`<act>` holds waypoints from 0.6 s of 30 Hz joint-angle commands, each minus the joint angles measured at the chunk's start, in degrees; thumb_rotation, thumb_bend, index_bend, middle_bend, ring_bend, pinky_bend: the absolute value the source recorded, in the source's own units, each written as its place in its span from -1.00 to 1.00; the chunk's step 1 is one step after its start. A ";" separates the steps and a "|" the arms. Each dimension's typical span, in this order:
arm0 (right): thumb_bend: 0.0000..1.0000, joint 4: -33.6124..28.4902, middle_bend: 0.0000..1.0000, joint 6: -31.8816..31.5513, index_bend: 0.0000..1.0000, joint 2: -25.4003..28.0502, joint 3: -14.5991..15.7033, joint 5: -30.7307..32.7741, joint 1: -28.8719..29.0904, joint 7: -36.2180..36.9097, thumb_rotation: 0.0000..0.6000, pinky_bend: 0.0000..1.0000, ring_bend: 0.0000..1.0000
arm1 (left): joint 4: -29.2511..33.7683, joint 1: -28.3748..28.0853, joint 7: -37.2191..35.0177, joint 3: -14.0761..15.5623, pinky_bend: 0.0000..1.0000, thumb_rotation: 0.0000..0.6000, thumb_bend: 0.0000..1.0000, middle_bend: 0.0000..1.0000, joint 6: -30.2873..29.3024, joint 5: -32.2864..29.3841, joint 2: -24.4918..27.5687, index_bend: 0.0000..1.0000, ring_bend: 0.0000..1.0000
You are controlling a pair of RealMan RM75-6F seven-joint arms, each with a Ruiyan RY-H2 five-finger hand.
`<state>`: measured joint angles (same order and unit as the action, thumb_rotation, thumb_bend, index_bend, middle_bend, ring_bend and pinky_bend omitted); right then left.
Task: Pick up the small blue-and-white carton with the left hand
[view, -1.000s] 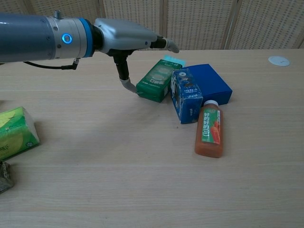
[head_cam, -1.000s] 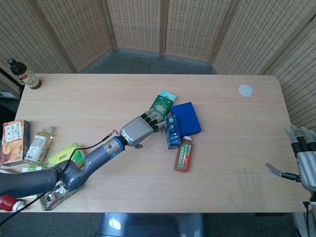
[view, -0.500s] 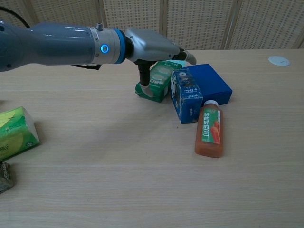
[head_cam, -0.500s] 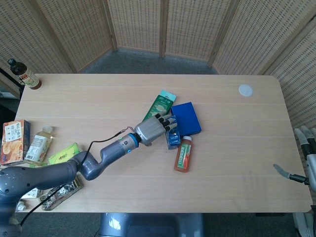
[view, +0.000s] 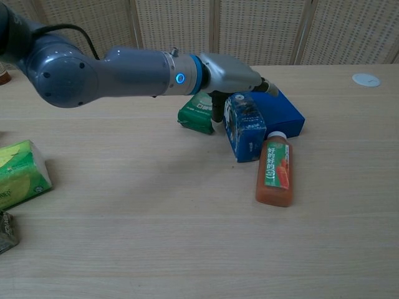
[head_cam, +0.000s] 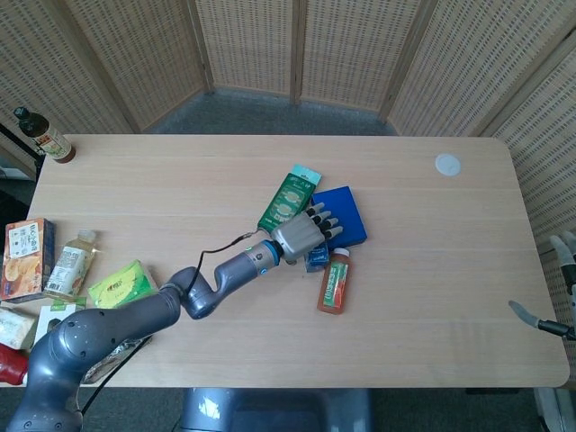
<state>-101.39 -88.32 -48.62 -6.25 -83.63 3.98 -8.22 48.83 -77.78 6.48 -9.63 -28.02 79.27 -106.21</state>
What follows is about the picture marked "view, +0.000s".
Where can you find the orange juice bottle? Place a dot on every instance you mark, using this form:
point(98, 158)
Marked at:
point(275, 174)

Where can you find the blue milk carton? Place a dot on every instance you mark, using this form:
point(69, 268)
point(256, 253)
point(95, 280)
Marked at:
point(246, 130)

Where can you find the dark glass bottle with label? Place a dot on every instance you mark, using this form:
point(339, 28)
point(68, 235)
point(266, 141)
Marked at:
point(3, 78)

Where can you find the woven folding screen panel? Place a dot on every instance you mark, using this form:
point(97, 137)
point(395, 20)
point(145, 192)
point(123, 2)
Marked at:
point(258, 31)
point(109, 21)
point(352, 31)
point(174, 25)

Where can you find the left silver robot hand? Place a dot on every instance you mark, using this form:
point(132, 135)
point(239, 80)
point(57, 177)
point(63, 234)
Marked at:
point(230, 73)

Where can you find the green tissue pack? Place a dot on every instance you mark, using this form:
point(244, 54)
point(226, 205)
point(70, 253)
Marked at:
point(18, 174)

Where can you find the plain blue box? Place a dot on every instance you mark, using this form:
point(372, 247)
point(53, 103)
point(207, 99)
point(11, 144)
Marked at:
point(285, 118)

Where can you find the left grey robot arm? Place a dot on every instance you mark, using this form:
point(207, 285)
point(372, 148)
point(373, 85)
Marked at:
point(93, 74)

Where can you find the green biscuit package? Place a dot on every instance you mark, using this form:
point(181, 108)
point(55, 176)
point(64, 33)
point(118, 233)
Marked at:
point(196, 116)

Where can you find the shiny foil snack pack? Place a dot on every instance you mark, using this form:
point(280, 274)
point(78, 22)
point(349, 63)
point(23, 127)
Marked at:
point(7, 232)

